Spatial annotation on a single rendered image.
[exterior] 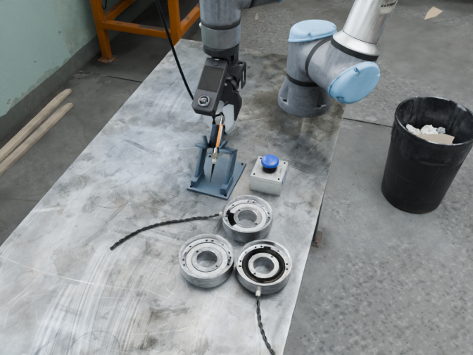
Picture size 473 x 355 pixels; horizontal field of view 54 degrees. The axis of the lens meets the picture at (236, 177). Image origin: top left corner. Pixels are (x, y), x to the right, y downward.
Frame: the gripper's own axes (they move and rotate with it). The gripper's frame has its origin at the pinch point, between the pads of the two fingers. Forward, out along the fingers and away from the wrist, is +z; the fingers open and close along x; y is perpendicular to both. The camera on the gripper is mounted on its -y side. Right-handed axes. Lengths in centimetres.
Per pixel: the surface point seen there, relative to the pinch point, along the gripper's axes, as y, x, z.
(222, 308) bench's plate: -34.3, -13.9, 11.8
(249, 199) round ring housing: -9.7, -10.4, 8.9
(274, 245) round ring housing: -20.0, -19.0, 8.5
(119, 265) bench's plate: -32.5, 8.6, 11.8
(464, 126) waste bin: 105, -68, 56
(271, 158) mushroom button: -0.3, -12.2, 4.4
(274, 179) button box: -3.2, -14.1, 7.4
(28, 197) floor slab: 33, 111, 92
